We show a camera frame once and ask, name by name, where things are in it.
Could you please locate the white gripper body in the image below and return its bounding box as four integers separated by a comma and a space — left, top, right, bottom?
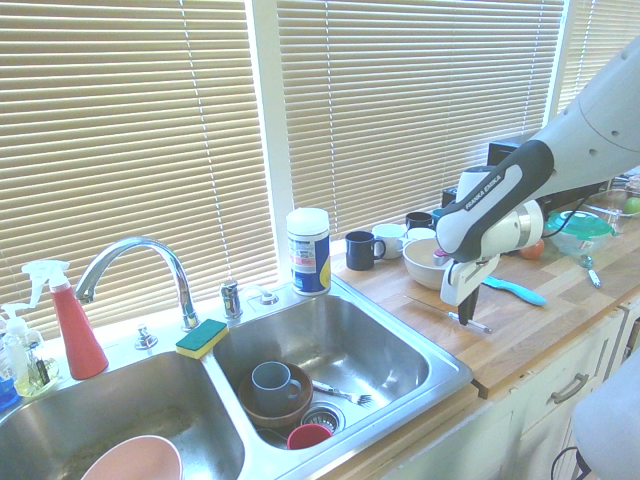
439, 253, 502, 307

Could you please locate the silver table knife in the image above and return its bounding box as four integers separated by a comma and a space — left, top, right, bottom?
403, 294, 493, 335

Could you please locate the teal serrated knife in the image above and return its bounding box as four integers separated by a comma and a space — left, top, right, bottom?
481, 274, 549, 308

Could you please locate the stainless steel double sink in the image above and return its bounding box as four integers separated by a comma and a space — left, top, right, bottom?
0, 279, 475, 480

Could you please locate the metal sink drain strainer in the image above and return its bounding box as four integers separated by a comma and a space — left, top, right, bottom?
299, 401, 347, 432

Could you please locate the white sink hole cap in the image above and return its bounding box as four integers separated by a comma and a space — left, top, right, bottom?
243, 283, 279, 307

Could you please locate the chrome sink sprayer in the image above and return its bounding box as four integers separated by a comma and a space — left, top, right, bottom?
220, 280, 245, 320

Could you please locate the white ceramic bowl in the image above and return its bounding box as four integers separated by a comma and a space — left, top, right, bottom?
402, 237, 453, 292

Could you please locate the small white mug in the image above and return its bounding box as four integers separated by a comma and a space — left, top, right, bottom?
403, 227, 438, 246

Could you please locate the small black mug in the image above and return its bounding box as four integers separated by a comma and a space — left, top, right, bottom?
404, 211, 434, 232

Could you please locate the large white mug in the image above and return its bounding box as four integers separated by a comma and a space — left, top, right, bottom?
370, 222, 409, 262

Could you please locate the large black mug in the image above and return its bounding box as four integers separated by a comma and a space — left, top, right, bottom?
344, 230, 388, 272

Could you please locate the white cabinet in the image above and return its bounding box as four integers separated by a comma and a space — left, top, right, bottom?
344, 299, 640, 480

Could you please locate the clear container teal lid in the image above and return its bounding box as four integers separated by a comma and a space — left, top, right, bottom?
543, 209, 619, 257

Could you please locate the silver fork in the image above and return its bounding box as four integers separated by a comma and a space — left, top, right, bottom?
311, 379, 374, 407

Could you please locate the white wipes canister blue label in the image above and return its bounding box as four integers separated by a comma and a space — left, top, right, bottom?
285, 206, 332, 297

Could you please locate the clear glass dish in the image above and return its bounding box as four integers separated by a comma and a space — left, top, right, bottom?
582, 187, 640, 235

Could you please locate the red cup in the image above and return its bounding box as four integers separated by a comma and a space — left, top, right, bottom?
286, 424, 334, 451

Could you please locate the grey mug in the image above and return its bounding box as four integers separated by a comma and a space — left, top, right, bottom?
250, 360, 304, 417

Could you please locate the wide beige window blind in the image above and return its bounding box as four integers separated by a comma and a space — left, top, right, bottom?
275, 0, 567, 242
0, 0, 279, 342

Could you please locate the brown wooden bowl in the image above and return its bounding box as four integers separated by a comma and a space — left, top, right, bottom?
237, 361, 315, 429

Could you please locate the yellow and green sponge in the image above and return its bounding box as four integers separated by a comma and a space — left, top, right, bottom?
174, 318, 230, 361

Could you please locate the narrow beige window blind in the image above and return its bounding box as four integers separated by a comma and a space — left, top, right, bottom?
566, 0, 640, 109

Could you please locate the chrome gooseneck faucet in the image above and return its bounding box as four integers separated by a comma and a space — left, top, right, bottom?
74, 235, 201, 332

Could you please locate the chrome faucet knob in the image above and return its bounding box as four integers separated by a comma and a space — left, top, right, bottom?
134, 323, 159, 351

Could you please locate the pink bowl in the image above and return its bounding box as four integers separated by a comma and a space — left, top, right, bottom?
79, 434, 184, 480

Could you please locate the red spray bottle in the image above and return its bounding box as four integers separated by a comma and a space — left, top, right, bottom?
20, 260, 110, 381

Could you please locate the yellow soap bottle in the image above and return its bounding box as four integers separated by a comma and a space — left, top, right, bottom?
13, 319, 61, 399

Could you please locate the blue soap pump bottle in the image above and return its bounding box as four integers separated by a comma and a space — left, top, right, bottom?
0, 302, 25, 412

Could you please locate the metal drawer handle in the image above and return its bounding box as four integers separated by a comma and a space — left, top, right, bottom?
550, 372, 591, 407

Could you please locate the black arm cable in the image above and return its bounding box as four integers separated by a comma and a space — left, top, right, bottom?
543, 187, 604, 239

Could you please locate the black floor cable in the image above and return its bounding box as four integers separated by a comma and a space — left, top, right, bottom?
549, 443, 594, 480

